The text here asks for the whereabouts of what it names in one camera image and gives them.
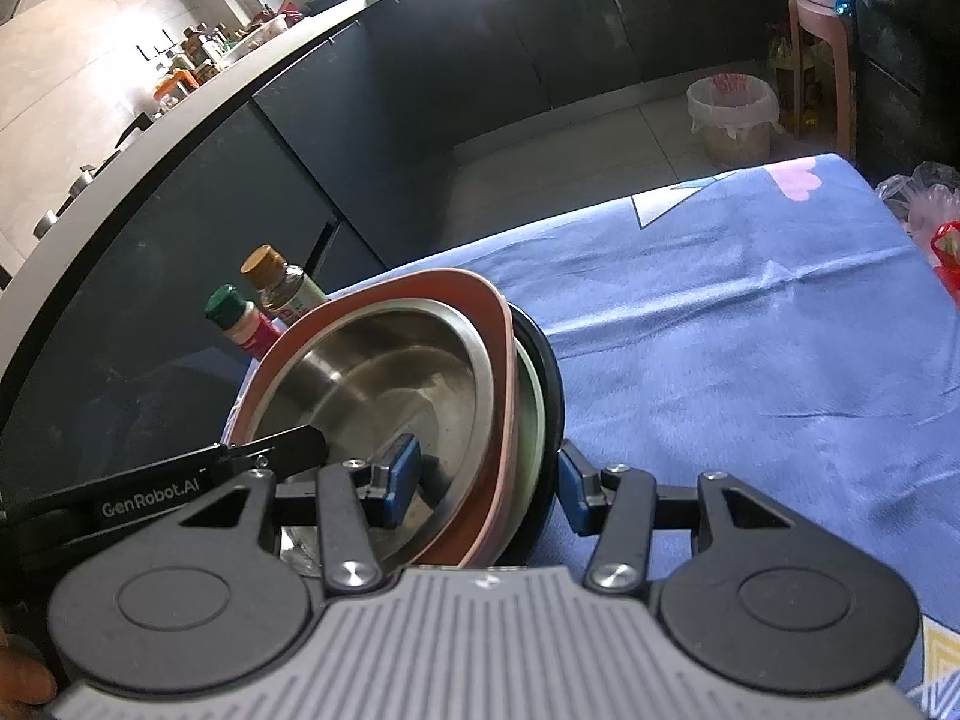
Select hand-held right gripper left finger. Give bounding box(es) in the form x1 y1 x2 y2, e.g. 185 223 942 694
177 433 423 595

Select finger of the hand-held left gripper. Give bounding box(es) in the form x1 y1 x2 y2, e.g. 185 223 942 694
223 424 329 482

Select clear plastic bag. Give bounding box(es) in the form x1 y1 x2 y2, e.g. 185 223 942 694
873 160 960 242

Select stainless steel bowl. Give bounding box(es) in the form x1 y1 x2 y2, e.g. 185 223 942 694
265 298 498 580

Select red packet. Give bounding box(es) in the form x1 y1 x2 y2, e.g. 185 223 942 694
929 220 960 272

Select black gas stove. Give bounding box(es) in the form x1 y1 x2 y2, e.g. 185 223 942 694
0 111 155 287

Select pink bowl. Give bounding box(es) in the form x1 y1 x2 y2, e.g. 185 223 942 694
223 268 520 569

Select pink plastic stool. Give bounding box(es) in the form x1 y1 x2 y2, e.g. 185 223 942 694
771 0 857 164

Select blue printed tablecloth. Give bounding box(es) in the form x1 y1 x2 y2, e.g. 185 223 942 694
328 153 960 720

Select yellow oil bottle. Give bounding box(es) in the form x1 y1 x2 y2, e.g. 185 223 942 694
774 36 824 134

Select black storage cabinet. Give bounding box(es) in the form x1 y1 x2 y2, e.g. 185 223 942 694
838 0 960 185

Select brown cap sauce bottle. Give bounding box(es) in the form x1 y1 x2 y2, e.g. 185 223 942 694
239 243 332 329

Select dark kitchen cabinets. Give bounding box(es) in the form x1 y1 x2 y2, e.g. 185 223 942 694
0 0 792 500

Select green plate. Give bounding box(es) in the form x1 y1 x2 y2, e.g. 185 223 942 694
513 331 546 545

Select trash bin with white bag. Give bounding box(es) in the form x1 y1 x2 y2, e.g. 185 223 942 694
685 73 783 171

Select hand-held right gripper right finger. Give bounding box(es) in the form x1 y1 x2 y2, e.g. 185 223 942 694
556 440 782 595

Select kitchen countertop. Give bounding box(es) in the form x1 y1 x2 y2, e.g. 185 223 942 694
0 0 601 395

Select row of condiment jars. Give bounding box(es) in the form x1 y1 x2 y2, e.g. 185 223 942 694
148 4 305 107

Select person's left hand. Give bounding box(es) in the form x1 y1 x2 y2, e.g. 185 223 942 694
0 631 60 715

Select black plate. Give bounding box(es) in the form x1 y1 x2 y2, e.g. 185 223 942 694
508 303 566 569

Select green cap spice bottle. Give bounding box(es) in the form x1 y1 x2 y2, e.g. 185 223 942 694
203 283 284 362

